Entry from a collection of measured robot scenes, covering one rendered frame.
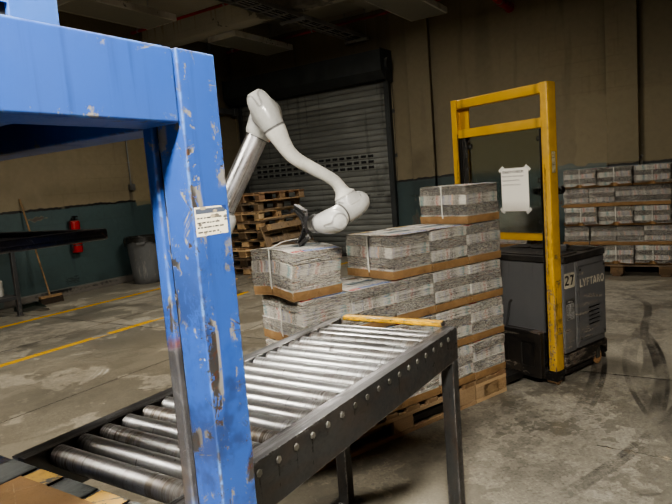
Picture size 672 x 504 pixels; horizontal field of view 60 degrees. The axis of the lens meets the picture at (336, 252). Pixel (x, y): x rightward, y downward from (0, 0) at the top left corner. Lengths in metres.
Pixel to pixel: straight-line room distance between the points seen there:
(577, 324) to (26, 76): 3.78
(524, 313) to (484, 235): 0.82
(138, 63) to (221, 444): 0.53
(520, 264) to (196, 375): 3.38
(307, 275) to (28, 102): 2.12
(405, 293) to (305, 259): 0.68
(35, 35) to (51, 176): 8.89
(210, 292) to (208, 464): 0.25
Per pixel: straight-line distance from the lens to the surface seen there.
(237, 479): 0.94
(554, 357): 3.90
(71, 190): 9.74
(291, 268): 2.64
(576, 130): 9.34
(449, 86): 9.94
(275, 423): 1.47
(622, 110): 9.17
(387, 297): 3.02
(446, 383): 2.23
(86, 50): 0.75
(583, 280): 4.13
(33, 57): 0.71
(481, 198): 3.52
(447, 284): 3.33
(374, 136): 10.40
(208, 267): 0.83
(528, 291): 4.09
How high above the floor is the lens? 1.36
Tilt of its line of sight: 7 degrees down
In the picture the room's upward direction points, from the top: 4 degrees counter-clockwise
